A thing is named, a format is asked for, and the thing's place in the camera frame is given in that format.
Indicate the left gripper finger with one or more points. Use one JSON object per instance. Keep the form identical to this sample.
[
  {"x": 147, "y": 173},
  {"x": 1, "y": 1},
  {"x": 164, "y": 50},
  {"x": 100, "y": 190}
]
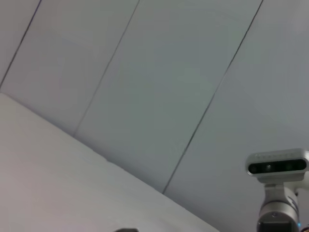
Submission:
[{"x": 127, "y": 230}]

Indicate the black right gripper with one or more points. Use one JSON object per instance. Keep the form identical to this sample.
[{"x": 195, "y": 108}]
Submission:
[{"x": 277, "y": 227}]

